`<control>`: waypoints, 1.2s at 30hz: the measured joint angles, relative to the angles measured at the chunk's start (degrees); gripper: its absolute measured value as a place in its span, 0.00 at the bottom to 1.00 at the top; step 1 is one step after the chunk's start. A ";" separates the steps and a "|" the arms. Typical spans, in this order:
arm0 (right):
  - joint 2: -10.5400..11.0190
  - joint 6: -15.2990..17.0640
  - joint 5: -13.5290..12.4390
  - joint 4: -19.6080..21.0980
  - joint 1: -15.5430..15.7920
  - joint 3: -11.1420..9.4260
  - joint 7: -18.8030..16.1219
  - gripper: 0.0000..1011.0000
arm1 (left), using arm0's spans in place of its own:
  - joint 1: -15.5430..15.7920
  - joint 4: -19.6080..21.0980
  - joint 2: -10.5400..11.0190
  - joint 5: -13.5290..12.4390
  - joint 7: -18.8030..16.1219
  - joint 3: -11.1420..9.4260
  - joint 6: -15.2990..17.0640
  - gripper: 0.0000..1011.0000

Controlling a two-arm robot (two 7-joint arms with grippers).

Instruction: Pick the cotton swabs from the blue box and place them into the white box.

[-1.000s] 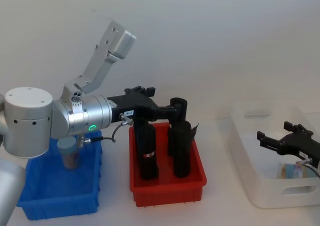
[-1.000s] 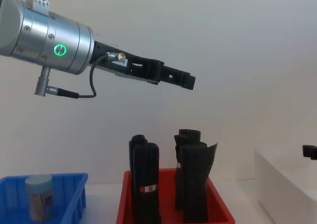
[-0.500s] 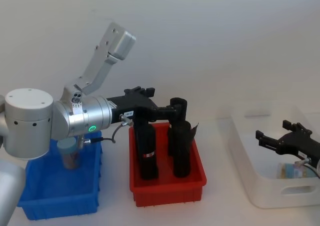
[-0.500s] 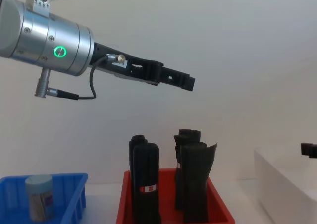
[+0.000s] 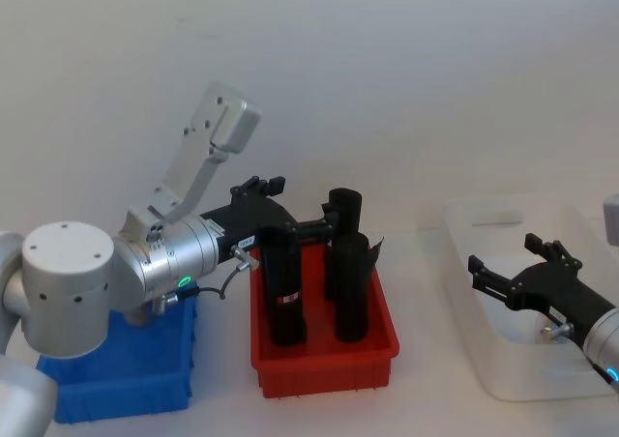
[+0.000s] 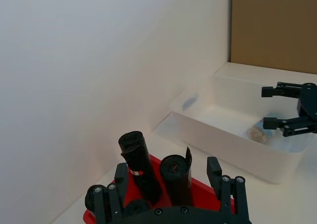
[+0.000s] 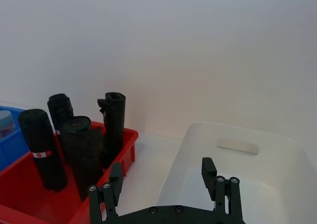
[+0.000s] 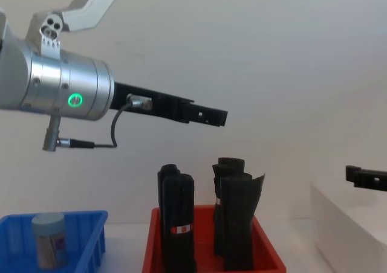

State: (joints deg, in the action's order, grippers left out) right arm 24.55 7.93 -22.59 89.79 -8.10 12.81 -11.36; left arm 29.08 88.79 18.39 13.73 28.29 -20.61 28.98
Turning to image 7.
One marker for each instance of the blue plastic bin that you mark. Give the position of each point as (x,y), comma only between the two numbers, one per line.
(10,149)

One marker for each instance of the black bag roll, red core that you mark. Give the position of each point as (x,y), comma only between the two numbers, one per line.
(81,154)

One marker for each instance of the round jar with blue lid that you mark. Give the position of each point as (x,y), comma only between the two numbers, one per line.
(5,123)

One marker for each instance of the black bag roll, loose flap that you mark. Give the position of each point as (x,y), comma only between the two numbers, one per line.
(114,120)

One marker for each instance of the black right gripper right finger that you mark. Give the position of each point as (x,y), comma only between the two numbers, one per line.
(210,177)

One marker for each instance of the red plastic bin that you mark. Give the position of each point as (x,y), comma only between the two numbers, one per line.
(22,191)

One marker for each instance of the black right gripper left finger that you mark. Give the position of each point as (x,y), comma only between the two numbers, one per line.
(114,184)

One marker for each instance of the black bag roll, white band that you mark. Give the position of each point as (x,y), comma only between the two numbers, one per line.
(40,139)

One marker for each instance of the white plastic bin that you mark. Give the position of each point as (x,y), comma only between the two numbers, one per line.
(272,184)

